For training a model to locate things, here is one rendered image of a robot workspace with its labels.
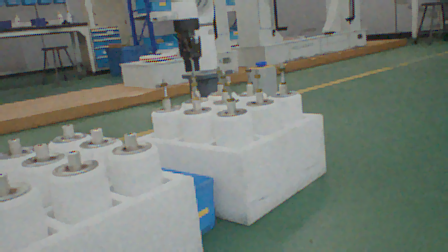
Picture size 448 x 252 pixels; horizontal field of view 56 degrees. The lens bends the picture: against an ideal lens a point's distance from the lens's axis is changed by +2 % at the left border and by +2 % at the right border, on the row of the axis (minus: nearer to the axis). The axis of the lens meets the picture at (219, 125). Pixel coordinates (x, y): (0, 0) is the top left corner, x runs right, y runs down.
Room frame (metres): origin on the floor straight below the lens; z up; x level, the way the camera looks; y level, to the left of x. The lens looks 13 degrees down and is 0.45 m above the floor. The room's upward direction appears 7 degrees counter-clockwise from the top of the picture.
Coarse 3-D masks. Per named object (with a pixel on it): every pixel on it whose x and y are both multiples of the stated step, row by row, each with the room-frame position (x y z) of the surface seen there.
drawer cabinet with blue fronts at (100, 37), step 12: (84, 36) 6.52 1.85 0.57; (96, 36) 6.36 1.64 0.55; (108, 36) 6.47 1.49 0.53; (120, 36) 6.59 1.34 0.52; (84, 48) 6.60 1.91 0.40; (96, 48) 6.34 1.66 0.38; (108, 48) 6.45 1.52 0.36; (84, 60) 6.68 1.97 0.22; (96, 60) 6.33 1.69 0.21; (96, 72) 6.41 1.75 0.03; (108, 72) 6.48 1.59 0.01
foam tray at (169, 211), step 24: (168, 192) 0.73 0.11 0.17; (192, 192) 0.78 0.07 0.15; (48, 216) 0.67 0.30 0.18; (96, 216) 0.65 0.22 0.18; (120, 216) 0.66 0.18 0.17; (144, 216) 0.69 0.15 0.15; (168, 216) 0.73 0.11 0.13; (192, 216) 0.77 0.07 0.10; (48, 240) 0.58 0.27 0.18; (72, 240) 0.59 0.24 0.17; (96, 240) 0.62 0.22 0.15; (120, 240) 0.65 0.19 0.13; (144, 240) 0.68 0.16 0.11; (168, 240) 0.72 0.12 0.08; (192, 240) 0.76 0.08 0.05
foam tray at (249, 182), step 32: (288, 128) 1.07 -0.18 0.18; (320, 128) 1.17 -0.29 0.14; (160, 160) 1.09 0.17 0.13; (192, 160) 1.01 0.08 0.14; (224, 160) 0.93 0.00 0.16; (256, 160) 0.94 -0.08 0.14; (288, 160) 1.04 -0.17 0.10; (320, 160) 1.16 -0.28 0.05; (224, 192) 0.94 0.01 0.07; (256, 192) 0.93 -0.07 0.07; (288, 192) 1.03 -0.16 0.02
